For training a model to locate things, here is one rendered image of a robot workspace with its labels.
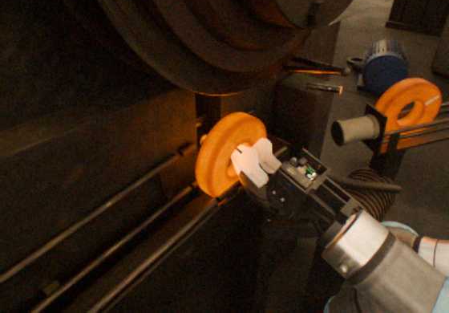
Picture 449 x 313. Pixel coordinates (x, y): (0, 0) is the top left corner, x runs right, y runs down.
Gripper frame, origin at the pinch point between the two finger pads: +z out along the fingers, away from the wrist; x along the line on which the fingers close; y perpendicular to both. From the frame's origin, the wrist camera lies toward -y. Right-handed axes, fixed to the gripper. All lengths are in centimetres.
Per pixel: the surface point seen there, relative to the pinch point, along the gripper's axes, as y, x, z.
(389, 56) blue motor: -50, -200, 18
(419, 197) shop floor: -64, -111, -44
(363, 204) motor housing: -15.7, -28.0, -22.1
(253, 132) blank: 3.4, -3.3, -0.2
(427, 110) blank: 2, -47, -19
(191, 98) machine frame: 7.2, 3.8, 8.9
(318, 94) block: 5.9, -20.4, -2.0
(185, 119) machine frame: 4.2, 5.3, 7.9
